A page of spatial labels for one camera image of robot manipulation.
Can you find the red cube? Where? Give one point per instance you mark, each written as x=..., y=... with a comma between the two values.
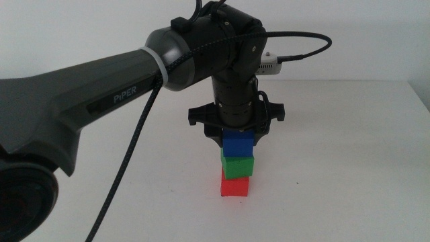
x=235, y=187

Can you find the grey black left Piper arm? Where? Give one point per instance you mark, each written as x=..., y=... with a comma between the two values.
x=67, y=101

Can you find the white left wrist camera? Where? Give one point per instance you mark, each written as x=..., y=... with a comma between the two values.
x=268, y=65

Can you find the green cube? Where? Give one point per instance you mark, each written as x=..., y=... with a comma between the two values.
x=238, y=166

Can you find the blue cube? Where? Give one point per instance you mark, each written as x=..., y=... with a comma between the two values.
x=238, y=142

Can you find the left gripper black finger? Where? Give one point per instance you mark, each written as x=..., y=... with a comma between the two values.
x=260, y=136
x=214, y=136

